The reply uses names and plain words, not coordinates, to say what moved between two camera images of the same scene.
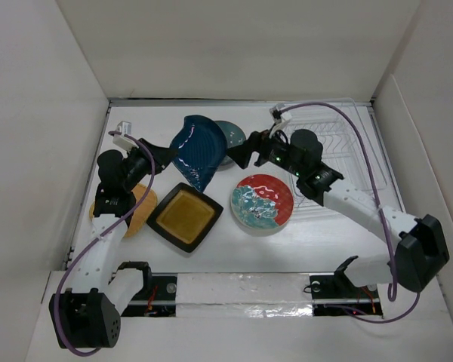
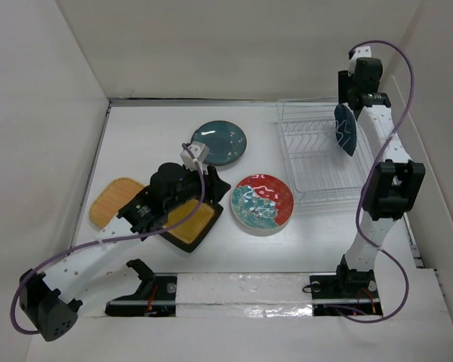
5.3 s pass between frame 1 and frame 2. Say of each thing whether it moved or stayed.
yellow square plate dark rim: stayed
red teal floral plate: stayed
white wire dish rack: stayed
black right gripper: moved
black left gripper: moved
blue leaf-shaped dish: moved
